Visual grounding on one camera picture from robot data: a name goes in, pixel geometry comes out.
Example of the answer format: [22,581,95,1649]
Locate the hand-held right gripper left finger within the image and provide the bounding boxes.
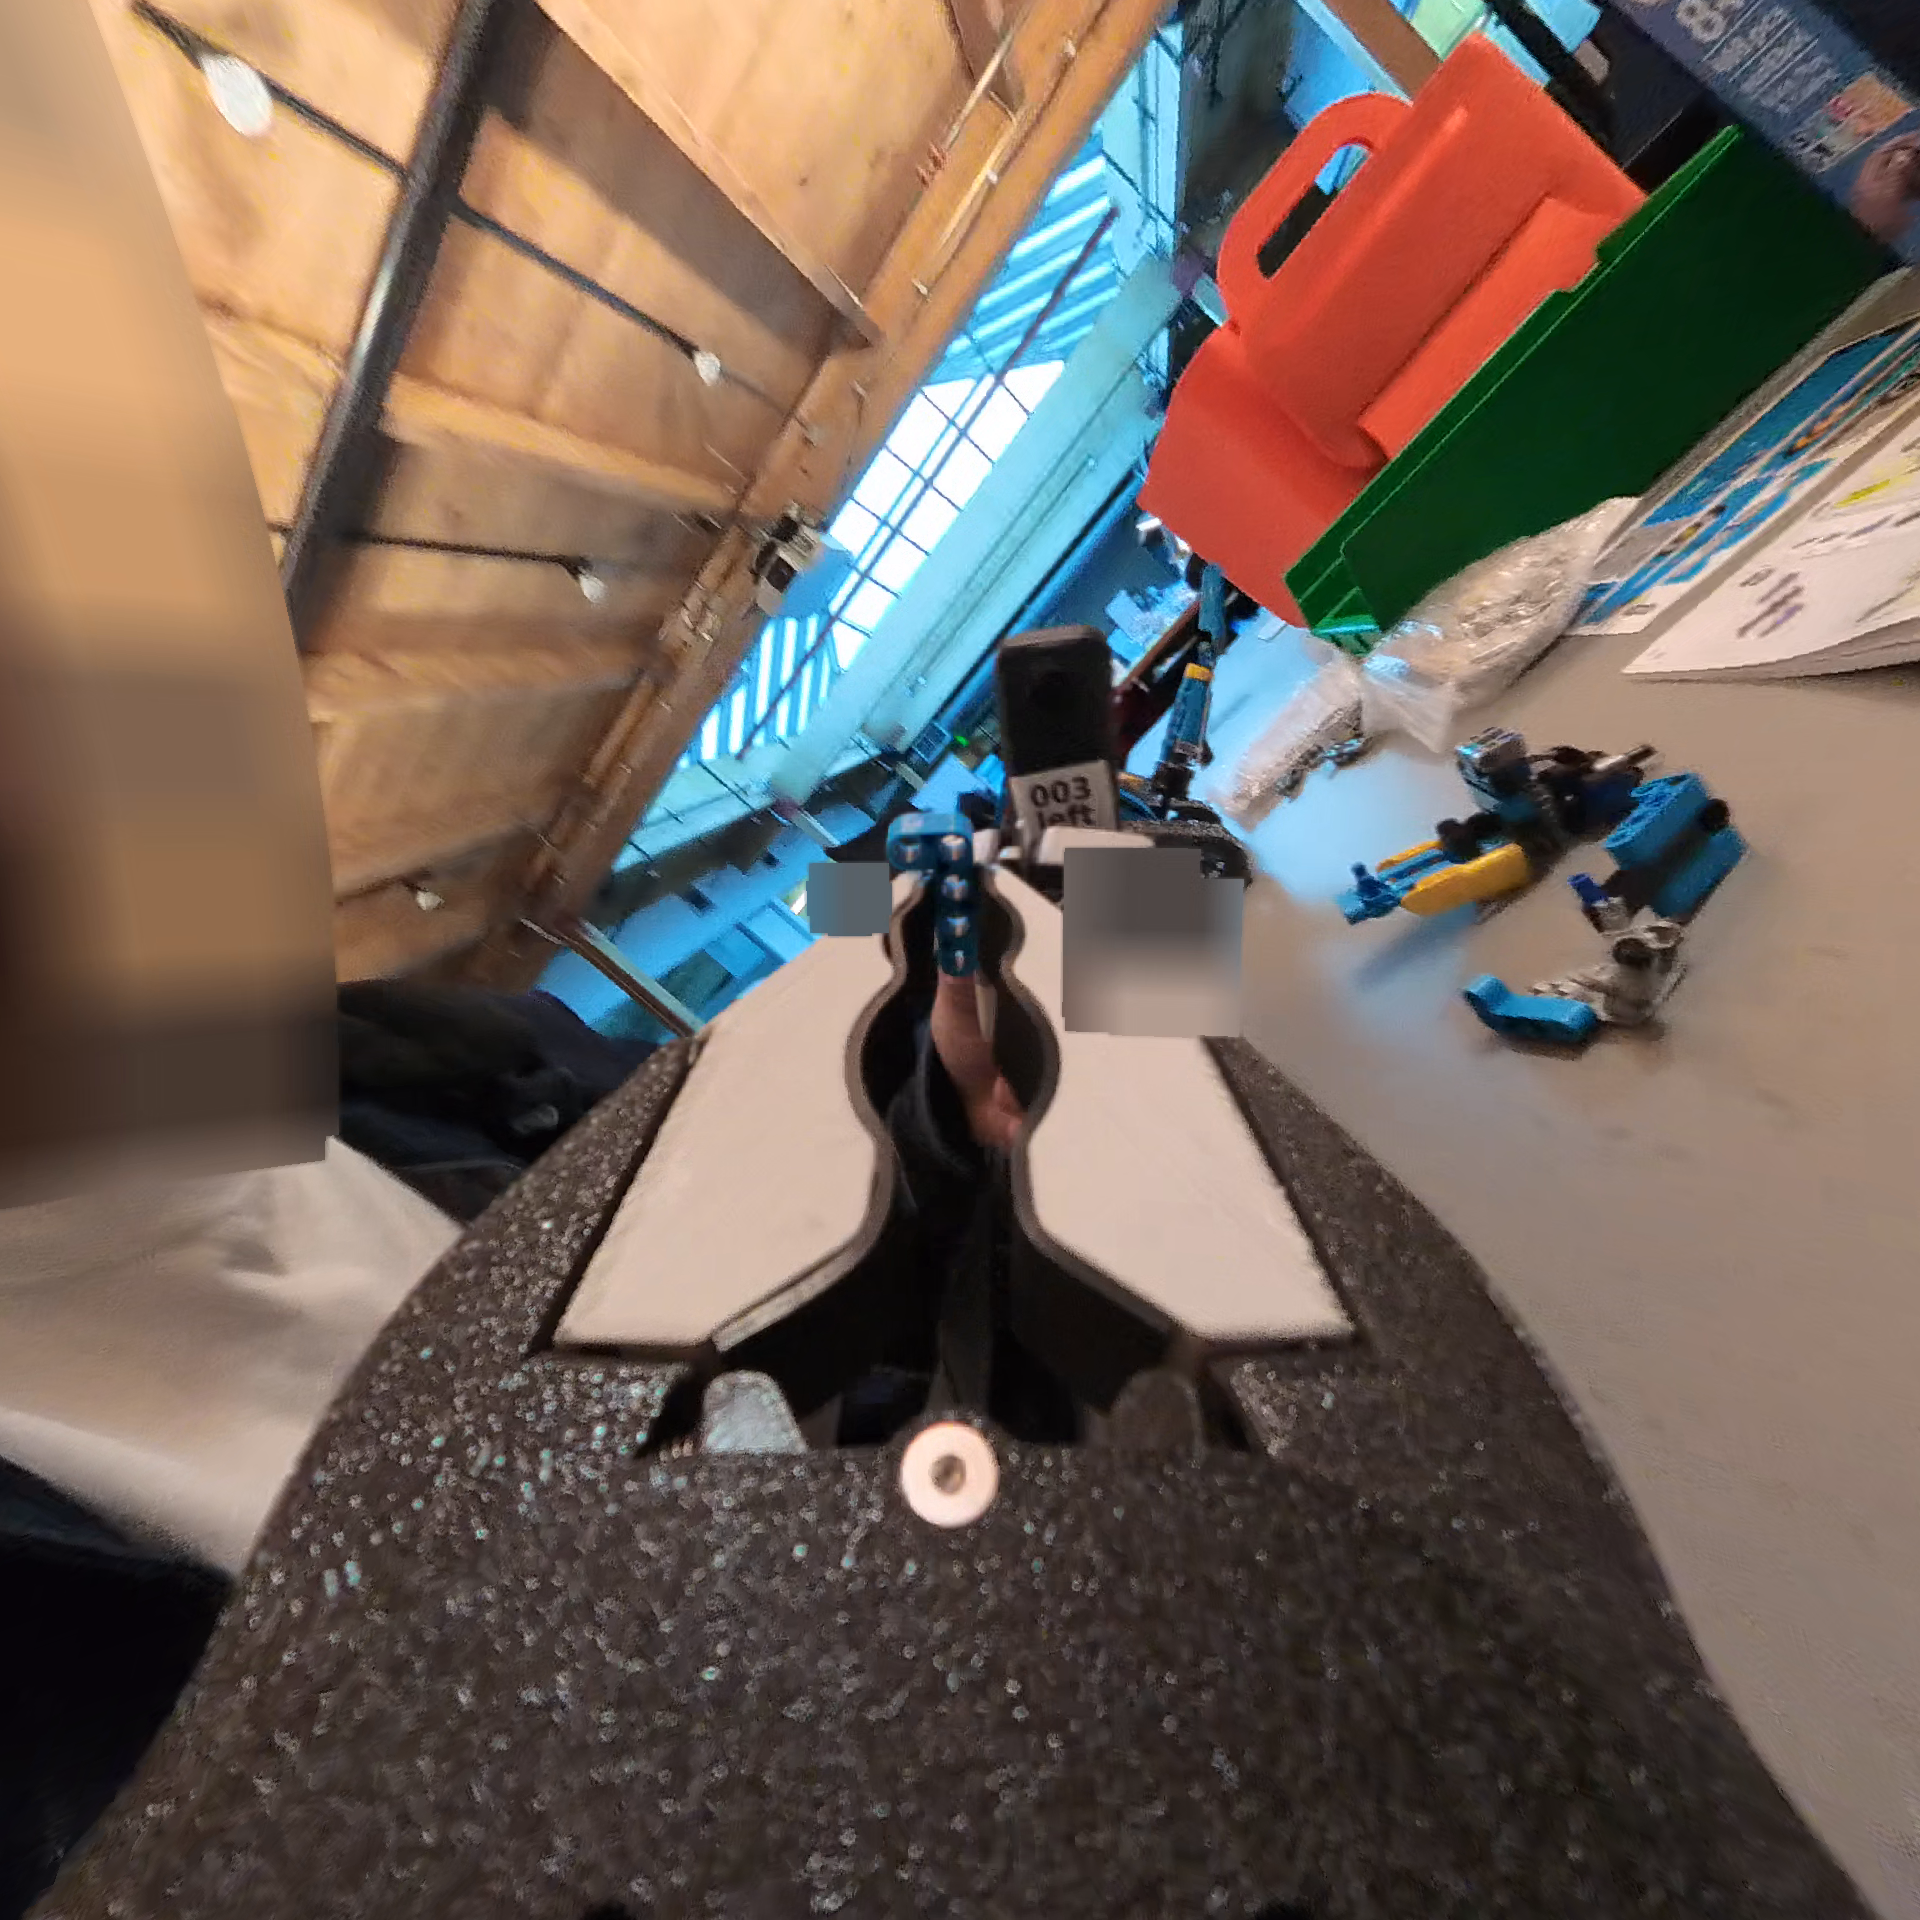
[555,877,924,1356]

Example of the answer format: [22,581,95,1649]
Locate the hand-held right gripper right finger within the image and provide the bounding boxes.
[982,872,1355,1356]

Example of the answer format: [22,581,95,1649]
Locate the blue angled beam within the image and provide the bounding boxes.
[884,808,987,981]

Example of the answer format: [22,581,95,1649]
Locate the blue grey brick assembly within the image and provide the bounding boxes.
[1462,929,1666,1044]

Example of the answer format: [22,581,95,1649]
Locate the blue beams black axle assembly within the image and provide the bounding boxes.
[1569,772,1751,923]

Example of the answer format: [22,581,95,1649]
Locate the person's left forearm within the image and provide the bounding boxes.
[886,1049,1009,1352]

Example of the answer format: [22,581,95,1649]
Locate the grey desk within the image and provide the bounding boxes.
[1201,269,1920,1907]

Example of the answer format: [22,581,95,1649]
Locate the person's left hand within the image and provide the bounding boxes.
[927,972,1033,1152]

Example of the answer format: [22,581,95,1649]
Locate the clear plastic bag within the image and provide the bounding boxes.
[1358,499,1642,751]
[1223,660,1374,816]

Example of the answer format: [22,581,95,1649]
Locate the dark denim jeans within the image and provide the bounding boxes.
[337,983,707,1220]

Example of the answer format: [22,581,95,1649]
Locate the blue yellow brick vehicle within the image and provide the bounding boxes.
[1339,727,1659,923]

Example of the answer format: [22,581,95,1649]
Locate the orange carry case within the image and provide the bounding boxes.
[1137,32,1649,628]

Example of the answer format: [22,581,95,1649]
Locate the white shirt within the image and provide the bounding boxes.
[0,1141,461,1568]

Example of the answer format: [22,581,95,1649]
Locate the green plastic bin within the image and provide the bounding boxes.
[1285,127,1895,655]

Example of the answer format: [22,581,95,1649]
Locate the blue sticker sheet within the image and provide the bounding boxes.
[1582,323,1920,639]

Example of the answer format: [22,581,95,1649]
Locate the open instruction booklet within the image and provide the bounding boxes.
[1623,435,1920,683]

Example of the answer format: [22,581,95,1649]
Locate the dark blue toy kit box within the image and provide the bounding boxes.
[1604,0,1920,265]

